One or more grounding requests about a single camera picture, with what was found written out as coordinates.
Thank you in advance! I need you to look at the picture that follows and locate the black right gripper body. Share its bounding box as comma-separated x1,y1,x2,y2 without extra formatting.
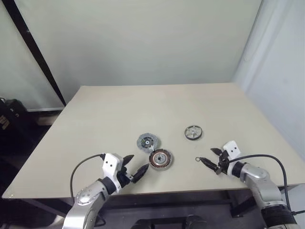
215,150,230,177

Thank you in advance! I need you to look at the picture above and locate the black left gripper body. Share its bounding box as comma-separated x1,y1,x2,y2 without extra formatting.
116,164,135,189

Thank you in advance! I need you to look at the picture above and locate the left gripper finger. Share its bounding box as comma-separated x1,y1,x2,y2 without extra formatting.
132,164,150,184
122,154,135,167

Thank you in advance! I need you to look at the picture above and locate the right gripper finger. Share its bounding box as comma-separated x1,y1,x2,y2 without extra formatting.
210,147,224,157
199,156,219,173

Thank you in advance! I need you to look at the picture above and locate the grey round motor cover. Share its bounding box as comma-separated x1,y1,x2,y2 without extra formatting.
136,132,163,154

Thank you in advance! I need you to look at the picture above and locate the motor stator with copper windings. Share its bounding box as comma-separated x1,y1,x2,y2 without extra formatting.
148,148,174,172

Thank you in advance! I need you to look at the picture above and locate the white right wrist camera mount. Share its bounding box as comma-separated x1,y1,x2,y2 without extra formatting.
222,140,241,178

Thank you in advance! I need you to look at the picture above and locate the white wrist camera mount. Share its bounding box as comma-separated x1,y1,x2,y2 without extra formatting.
222,140,241,178
102,153,125,194

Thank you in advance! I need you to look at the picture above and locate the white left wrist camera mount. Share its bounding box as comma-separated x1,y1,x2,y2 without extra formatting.
102,153,125,194

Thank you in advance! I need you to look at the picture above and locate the silver spoked rotor ring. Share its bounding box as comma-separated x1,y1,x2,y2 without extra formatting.
183,125,203,141

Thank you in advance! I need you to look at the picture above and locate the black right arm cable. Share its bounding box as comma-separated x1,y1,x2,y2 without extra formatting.
227,154,305,215

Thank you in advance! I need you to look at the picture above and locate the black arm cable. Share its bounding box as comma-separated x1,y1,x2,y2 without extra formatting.
227,154,305,215
70,154,105,201

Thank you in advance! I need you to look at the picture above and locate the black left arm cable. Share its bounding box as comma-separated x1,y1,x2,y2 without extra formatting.
70,154,105,201

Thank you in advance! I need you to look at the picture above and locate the black table frame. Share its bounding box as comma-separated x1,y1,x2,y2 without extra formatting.
0,183,305,219

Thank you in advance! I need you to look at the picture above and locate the black diagonal frame bar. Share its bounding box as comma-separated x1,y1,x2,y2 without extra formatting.
3,0,67,107

